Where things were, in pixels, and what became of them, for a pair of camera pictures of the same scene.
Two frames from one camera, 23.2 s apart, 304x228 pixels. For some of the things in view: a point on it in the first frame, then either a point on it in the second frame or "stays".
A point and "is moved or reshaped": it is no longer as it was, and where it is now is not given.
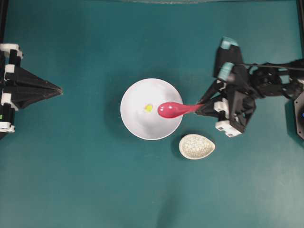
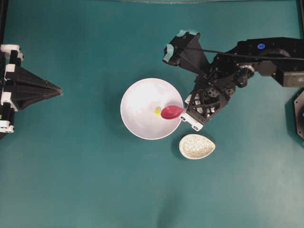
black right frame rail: [301, 10] stays
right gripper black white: [237, 106] → [212, 93]
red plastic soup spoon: [171, 109] is moved or reshaped
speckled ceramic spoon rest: [195, 146] stays
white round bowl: [139, 109] stays
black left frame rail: [4, 9] stays
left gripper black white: [25, 88] stays
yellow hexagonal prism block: [149, 108] → [157, 110]
